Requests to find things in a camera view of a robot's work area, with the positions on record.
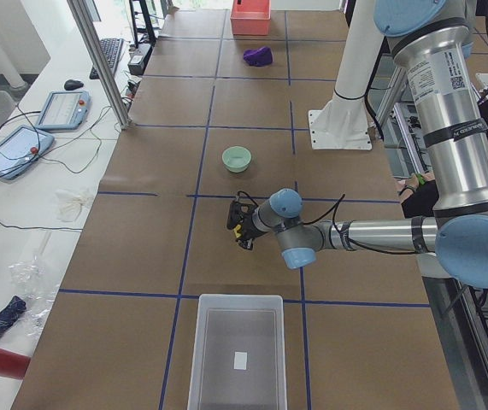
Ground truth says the aluminium frame post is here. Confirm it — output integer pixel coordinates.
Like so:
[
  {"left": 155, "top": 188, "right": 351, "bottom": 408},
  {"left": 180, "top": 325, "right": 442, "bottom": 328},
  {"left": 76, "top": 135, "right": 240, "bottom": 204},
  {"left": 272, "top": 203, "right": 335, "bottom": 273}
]
[{"left": 67, "top": 0, "right": 131, "bottom": 130}]

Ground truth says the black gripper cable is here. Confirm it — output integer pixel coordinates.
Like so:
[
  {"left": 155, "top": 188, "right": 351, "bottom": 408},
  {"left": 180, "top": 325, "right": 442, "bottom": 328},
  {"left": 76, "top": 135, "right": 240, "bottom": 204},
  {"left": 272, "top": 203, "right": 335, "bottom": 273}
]
[{"left": 233, "top": 190, "right": 420, "bottom": 255}]

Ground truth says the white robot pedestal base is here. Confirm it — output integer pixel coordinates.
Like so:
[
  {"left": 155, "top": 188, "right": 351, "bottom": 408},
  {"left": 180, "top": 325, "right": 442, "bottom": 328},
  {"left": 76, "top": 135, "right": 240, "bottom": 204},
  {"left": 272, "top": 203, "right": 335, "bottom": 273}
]
[{"left": 309, "top": 0, "right": 384, "bottom": 150}]

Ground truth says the black computer mouse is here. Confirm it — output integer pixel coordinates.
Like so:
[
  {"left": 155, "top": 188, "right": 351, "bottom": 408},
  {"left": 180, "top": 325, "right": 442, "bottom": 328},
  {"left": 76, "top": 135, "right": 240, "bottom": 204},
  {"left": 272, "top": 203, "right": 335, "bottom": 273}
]
[{"left": 64, "top": 79, "right": 84, "bottom": 91}]

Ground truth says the clear plastic storage box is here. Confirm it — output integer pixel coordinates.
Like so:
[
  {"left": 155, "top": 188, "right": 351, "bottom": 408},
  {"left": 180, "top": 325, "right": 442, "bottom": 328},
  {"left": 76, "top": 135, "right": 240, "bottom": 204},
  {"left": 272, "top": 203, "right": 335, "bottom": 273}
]
[{"left": 187, "top": 294, "right": 288, "bottom": 409}]

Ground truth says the crumpled white cloth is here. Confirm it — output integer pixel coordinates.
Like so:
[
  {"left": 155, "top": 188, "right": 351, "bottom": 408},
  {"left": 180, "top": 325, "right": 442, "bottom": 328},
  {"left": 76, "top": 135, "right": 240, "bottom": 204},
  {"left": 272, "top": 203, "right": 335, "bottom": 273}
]
[{"left": 56, "top": 189, "right": 94, "bottom": 222}]

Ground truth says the near teach pendant tablet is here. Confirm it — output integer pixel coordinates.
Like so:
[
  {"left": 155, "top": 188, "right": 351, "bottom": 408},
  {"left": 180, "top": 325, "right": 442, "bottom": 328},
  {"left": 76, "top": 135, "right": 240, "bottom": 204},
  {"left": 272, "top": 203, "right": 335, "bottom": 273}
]
[{"left": 0, "top": 126, "right": 55, "bottom": 180}]

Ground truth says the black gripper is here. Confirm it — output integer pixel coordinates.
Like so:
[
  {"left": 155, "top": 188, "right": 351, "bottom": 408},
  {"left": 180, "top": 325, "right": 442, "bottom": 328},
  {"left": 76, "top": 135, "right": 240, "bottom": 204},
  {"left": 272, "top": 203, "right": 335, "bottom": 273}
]
[{"left": 226, "top": 200, "right": 261, "bottom": 250}]

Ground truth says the folded dark blue umbrella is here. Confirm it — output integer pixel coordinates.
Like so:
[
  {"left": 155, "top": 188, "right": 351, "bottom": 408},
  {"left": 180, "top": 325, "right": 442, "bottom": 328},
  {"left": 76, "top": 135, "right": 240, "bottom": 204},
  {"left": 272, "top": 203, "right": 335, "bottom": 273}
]
[{"left": 0, "top": 296, "right": 26, "bottom": 338}]

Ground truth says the mint green bowl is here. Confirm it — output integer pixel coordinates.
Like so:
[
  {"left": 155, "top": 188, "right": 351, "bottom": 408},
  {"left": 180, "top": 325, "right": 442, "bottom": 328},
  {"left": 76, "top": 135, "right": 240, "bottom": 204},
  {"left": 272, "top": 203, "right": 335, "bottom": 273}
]
[{"left": 221, "top": 146, "right": 252, "bottom": 173}]

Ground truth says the yellow plastic cup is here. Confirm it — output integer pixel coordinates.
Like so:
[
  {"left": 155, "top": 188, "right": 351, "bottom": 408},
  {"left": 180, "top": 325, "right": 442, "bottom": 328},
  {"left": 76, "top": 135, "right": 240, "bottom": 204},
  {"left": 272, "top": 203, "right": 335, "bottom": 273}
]
[{"left": 232, "top": 224, "right": 244, "bottom": 240}]

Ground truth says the black keyboard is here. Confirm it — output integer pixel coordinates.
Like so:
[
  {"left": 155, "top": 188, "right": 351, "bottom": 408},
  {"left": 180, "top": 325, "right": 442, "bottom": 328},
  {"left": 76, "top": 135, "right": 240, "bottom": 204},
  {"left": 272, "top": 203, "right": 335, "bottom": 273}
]
[{"left": 100, "top": 38, "right": 124, "bottom": 74}]

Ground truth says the far teach pendant tablet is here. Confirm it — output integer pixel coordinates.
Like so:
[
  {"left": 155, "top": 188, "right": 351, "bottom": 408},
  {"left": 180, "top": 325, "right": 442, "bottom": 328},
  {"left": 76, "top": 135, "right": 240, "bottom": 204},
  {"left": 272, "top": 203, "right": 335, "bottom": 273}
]
[{"left": 35, "top": 91, "right": 91, "bottom": 132}]

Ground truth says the pink plastic bin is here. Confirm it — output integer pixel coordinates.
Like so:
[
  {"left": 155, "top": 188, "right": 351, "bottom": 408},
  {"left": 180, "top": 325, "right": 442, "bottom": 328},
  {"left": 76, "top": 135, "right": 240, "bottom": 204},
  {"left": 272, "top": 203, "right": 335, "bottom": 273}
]
[{"left": 230, "top": 0, "right": 271, "bottom": 36}]

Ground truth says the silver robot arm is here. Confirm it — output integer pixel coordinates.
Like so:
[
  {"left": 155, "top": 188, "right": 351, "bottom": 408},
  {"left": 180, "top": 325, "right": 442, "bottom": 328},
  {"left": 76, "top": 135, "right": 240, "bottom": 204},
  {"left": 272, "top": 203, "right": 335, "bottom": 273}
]
[{"left": 226, "top": 1, "right": 488, "bottom": 289}]

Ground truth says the teach pendant tablet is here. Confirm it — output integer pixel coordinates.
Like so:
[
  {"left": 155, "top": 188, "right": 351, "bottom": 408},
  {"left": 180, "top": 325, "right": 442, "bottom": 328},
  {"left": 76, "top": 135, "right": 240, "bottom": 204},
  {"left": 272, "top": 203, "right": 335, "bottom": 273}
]
[
  {"left": 0, "top": 126, "right": 55, "bottom": 180},
  {"left": 35, "top": 91, "right": 91, "bottom": 132}
]

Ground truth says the crumpled clear plastic wrap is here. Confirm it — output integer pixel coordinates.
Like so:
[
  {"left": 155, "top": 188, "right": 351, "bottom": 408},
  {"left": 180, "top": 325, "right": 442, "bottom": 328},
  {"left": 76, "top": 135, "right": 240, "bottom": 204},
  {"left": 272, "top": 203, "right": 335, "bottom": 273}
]
[{"left": 9, "top": 256, "right": 61, "bottom": 341}]

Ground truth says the purple cloth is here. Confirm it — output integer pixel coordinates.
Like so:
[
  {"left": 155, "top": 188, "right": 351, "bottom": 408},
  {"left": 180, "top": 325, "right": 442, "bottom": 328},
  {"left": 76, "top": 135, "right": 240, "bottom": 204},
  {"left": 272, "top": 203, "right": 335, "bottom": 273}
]
[{"left": 243, "top": 46, "right": 273, "bottom": 67}]

